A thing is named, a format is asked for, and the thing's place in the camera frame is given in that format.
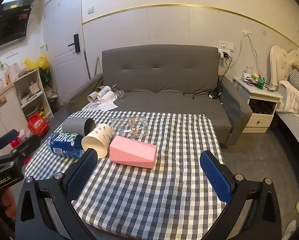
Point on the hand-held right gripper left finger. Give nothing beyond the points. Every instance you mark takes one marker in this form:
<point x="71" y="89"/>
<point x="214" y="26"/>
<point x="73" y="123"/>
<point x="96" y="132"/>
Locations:
<point x="82" y="168"/>

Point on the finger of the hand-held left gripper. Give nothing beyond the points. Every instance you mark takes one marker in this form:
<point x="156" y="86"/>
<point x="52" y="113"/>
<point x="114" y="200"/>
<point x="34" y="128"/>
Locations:
<point x="27" y="147"/>
<point x="4" y="140"/>

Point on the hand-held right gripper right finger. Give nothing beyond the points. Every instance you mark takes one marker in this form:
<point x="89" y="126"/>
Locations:
<point x="215" y="177"/>

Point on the cream leaf-print paper cup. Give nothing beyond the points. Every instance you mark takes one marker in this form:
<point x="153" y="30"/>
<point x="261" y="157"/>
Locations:
<point x="99" y="140"/>

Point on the grey cup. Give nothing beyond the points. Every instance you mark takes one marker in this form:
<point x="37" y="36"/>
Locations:
<point x="74" y="126"/>

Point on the pink faceted cup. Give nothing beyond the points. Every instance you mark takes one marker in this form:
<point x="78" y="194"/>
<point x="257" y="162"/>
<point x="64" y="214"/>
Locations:
<point x="134" y="153"/>

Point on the white paper cup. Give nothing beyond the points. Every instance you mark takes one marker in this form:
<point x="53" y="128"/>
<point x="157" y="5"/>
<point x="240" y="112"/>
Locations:
<point x="107" y="97"/>
<point x="92" y="97"/>
<point x="104" y="92"/>

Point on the brown paper cup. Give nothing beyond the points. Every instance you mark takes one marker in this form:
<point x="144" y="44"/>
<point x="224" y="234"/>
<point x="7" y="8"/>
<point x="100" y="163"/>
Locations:
<point x="99" y="89"/>

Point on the person's left hand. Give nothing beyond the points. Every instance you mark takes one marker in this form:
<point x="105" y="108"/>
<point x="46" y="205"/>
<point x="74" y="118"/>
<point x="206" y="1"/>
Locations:
<point x="10" y="203"/>

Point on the red plastic bag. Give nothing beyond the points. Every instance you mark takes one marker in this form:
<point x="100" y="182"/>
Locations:
<point x="38" y="126"/>

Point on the blue drink bottle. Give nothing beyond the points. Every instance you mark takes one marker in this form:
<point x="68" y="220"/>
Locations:
<point x="64" y="145"/>

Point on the white kitchen cabinet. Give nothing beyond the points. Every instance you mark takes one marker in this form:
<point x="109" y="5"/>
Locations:
<point x="3" y="110"/>

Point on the black trash bin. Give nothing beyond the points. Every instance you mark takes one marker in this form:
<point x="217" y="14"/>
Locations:
<point x="54" y="105"/>

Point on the white open shelf unit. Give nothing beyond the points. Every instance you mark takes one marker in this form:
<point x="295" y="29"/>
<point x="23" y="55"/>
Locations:
<point x="32" y="95"/>

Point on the clear plastic box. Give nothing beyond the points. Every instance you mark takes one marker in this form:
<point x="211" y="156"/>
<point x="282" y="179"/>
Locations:
<point x="130" y="127"/>

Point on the white cloth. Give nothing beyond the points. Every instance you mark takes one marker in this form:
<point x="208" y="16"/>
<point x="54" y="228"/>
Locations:
<point x="102" y="106"/>

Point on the green checkered tablecloth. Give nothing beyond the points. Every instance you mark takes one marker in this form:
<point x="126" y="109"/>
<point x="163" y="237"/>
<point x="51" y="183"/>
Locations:
<point x="152" y="195"/>

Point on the pink kettle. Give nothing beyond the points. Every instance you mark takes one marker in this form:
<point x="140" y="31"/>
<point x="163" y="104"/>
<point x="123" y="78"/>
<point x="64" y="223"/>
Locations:
<point x="14" y="71"/>

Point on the green plant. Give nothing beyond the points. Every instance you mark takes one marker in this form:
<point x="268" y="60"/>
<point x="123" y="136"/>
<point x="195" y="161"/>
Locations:
<point x="45" y="77"/>

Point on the white nightstand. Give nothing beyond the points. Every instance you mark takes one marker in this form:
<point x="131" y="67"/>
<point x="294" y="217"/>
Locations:
<point x="260" y="110"/>

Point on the yellow plastic bag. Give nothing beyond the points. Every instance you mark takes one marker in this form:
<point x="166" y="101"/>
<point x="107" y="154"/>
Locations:
<point x="35" y="62"/>

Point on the white slipper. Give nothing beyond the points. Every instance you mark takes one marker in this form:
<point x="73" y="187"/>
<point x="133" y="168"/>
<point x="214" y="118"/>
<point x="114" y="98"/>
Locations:
<point x="289" y="230"/>

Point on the green drink can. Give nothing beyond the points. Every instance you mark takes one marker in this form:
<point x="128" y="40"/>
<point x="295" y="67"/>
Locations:
<point x="260" y="83"/>

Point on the cream blanket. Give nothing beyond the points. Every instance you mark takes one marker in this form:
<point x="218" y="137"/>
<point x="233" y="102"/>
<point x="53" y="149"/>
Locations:
<point x="293" y="100"/>

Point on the white mug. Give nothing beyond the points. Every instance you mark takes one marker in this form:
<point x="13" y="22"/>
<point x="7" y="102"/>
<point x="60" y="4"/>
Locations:
<point x="248" y="72"/>

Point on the grey sofa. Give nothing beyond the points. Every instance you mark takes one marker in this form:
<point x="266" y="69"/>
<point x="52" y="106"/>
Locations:
<point x="162" y="80"/>

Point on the black range hood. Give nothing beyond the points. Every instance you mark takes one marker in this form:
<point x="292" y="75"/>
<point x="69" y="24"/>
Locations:
<point x="9" y="28"/>

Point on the cream tufted headboard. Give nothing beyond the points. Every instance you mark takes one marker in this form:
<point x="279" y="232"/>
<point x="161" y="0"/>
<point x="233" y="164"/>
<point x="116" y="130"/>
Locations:
<point x="279" y="62"/>

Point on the white door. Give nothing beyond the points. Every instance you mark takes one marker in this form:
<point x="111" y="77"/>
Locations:
<point x="64" y="17"/>

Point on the white wall charger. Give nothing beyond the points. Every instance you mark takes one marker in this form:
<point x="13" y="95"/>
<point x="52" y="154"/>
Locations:
<point x="224" y="55"/>

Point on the white light switch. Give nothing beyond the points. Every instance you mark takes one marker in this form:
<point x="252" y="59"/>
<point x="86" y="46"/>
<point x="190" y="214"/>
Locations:
<point x="90" y="10"/>

